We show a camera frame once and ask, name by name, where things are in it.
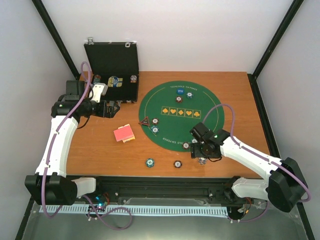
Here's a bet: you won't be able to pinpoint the light blue slotted cable duct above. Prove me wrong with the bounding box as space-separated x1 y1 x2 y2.
46 203 228 218

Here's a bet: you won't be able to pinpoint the card deck in case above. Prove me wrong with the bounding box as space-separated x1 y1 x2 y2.
107 76 123 88

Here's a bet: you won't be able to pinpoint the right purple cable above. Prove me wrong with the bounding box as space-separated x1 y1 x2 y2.
201 103 312 223

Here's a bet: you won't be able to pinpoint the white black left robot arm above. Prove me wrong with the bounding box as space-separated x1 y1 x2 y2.
24 80 120 206

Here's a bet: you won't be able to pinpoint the brown poker chip stack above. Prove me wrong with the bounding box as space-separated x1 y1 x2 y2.
173 160 182 169

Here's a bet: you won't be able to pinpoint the red playing card deck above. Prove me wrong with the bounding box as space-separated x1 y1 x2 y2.
113 124 135 143

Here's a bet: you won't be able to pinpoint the teal chips in case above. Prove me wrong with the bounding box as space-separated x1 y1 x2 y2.
92 75 101 85

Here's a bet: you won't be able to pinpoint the purple chips in case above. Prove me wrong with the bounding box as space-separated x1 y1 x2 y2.
130 75 138 83

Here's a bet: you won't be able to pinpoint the teal poker chip stack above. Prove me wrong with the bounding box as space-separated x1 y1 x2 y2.
145 158 155 168

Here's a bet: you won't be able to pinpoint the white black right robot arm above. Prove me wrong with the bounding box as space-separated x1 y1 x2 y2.
190 122 308 213

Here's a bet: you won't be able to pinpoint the purple poker chip stack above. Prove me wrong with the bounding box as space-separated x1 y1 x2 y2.
198 157 208 165

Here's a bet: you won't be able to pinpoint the blue round blind button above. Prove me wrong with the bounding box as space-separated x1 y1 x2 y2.
176 87 185 96

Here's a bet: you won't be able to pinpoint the black triangular dealer button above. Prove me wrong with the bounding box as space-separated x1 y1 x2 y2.
139 116 150 126

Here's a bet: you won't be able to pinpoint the round green poker mat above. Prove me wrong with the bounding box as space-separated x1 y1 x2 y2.
138 81 225 152

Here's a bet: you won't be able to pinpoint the open black poker case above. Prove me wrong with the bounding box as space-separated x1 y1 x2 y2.
84 41 140 103

